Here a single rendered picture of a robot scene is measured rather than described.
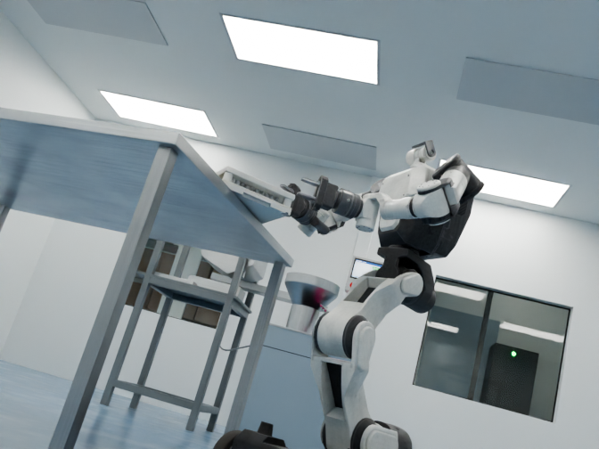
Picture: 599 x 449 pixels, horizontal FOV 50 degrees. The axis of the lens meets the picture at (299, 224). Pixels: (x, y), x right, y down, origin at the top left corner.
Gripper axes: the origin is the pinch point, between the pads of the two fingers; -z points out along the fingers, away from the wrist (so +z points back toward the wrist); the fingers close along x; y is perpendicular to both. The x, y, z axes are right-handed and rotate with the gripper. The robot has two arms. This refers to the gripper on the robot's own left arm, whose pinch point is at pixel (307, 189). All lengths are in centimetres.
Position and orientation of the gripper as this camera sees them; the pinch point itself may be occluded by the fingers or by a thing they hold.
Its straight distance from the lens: 215.5
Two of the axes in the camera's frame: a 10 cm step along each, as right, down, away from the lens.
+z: 9.1, 3.3, 2.6
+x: -2.6, 9.3, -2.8
